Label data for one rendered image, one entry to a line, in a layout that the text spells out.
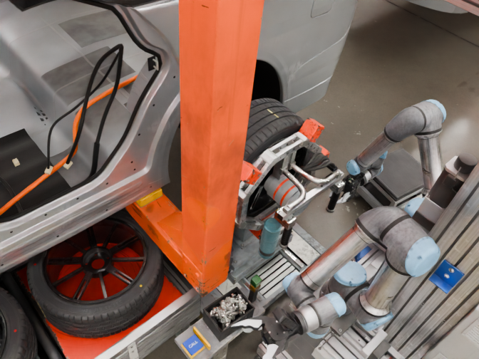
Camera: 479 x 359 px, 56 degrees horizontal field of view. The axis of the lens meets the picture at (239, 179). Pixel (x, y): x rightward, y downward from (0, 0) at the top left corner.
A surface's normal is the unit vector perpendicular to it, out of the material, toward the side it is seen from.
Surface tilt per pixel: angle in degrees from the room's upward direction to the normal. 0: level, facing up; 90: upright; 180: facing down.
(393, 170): 0
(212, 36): 90
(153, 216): 0
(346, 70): 0
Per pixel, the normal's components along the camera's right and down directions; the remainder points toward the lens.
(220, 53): 0.66, 0.59
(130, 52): 0.11, -0.68
